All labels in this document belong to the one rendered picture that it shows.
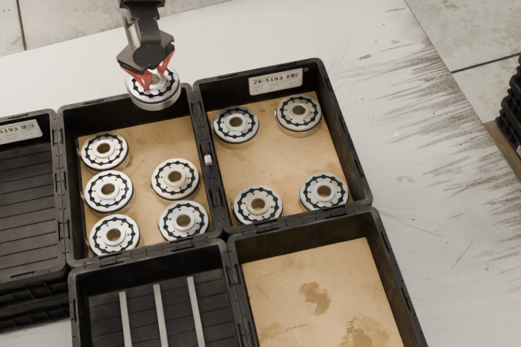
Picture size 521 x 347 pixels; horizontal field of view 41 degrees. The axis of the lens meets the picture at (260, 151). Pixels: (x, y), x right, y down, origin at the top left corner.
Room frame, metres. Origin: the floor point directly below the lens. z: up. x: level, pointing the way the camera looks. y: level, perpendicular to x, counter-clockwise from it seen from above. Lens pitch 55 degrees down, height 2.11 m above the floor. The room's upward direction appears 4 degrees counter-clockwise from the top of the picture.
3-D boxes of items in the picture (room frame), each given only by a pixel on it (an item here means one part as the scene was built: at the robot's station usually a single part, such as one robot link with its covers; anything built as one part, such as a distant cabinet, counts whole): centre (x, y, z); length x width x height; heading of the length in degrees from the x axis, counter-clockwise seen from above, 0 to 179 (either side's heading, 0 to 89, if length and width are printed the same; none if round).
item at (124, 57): (0.93, 0.21, 1.17); 0.10 x 0.07 x 0.07; 144
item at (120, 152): (0.91, 0.34, 0.86); 0.10 x 0.10 x 0.01
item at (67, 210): (0.81, 0.26, 0.92); 0.40 x 0.30 x 0.02; 10
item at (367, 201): (0.86, -0.04, 0.92); 0.40 x 0.30 x 0.02; 10
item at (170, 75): (0.93, 0.21, 1.04); 0.10 x 0.10 x 0.01
